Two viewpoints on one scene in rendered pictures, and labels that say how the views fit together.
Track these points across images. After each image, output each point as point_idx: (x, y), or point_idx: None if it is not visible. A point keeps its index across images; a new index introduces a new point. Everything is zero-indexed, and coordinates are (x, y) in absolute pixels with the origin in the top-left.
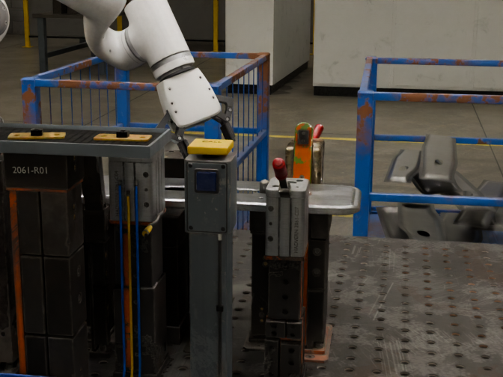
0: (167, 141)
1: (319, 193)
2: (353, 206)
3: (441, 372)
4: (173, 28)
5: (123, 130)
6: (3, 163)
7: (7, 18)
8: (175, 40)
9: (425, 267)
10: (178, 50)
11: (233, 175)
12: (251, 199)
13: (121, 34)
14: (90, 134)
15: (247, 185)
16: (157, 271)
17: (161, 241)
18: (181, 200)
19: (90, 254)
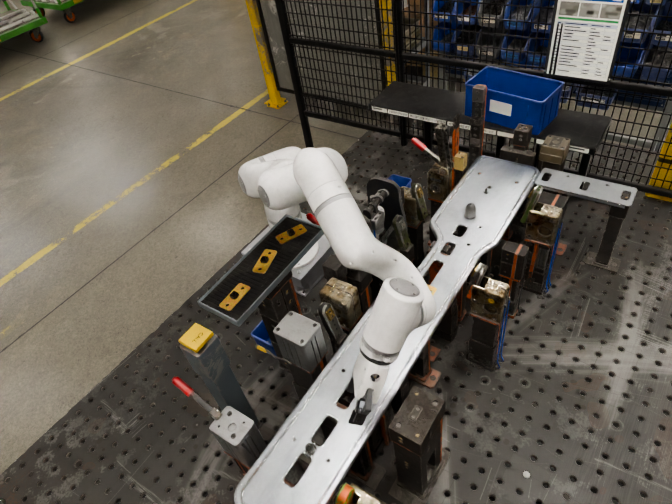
0: (230, 321)
1: (284, 493)
2: (234, 499)
3: None
4: (372, 322)
5: (235, 294)
6: (323, 267)
7: (268, 202)
8: (367, 328)
9: None
10: (364, 335)
11: (191, 358)
12: (294, 431)
13: None
14: (258, 284)
15: (337, 445)
16: (304, 384)
17: (310, 380)
18: (313, 383)
19: None
